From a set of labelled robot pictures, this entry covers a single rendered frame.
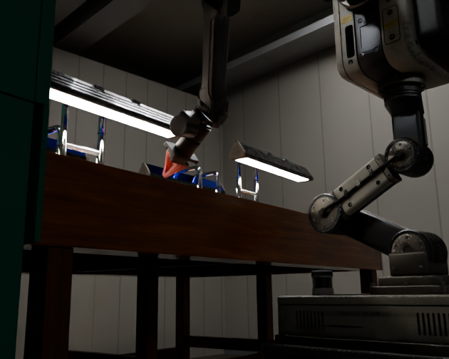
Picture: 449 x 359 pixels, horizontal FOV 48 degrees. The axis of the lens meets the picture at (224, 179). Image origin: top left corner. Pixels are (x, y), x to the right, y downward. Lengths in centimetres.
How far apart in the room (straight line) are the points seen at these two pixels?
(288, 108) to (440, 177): 137
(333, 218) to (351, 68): 46
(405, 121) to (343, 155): 210
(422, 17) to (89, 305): 276
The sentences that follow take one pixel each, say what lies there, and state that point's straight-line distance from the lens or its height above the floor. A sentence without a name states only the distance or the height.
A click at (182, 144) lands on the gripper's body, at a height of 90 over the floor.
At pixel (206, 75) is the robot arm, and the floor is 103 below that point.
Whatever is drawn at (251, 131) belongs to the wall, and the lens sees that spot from 432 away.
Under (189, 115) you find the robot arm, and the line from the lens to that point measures 136.
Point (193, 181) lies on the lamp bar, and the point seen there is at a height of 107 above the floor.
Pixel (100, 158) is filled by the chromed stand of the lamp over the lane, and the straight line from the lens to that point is 177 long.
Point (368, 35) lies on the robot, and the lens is 159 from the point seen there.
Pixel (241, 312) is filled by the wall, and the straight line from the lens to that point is 421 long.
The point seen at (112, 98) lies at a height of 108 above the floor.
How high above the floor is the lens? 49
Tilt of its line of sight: 13 degrees up
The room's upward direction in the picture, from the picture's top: 1 degrees counter-clockwise
